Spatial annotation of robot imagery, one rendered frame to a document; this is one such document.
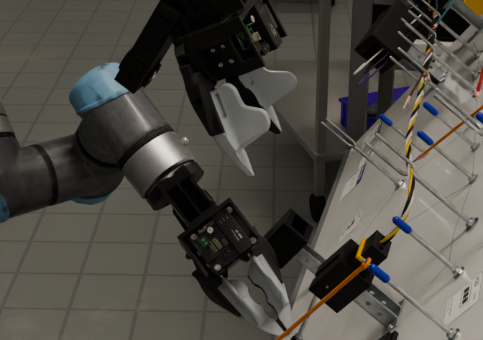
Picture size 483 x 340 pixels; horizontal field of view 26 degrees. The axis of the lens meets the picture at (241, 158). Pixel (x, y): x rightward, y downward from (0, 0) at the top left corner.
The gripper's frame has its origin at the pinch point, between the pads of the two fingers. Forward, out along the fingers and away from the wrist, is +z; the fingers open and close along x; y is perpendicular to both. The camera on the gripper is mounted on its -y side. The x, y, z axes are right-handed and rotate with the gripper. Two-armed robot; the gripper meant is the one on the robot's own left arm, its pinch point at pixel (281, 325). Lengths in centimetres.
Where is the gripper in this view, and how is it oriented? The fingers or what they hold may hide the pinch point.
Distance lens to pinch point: 117.0
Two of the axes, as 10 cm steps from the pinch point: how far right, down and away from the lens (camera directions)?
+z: 6.1, 7.7, -1.9
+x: 7.9, -5.9, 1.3
